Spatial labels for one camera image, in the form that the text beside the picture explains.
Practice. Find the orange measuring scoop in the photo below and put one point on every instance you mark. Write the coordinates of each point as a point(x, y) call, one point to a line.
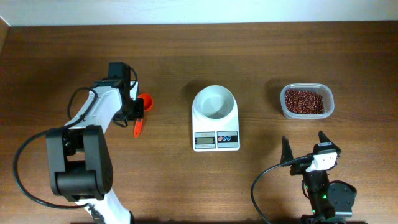
point(148, 105)

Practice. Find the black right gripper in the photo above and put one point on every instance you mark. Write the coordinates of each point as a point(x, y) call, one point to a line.
point(286, 155)

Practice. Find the white round bowl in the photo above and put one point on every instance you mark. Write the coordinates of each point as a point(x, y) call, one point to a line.
point(214, 102)

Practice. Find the clear plastic bean container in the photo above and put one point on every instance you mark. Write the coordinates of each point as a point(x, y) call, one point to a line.
point(321, 89)

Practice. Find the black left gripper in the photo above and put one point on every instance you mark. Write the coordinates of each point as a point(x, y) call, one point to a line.
point(142, 108)

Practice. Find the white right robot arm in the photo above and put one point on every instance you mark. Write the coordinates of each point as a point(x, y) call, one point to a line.
point(331, 201)

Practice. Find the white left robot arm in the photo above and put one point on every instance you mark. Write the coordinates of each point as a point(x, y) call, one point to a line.
point(80, 167)

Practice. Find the red adzuki beans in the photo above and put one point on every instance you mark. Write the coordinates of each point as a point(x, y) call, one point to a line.
point(303, 102)

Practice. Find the white digital kitchen scale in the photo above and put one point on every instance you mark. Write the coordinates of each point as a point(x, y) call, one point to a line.
point(210, 135)

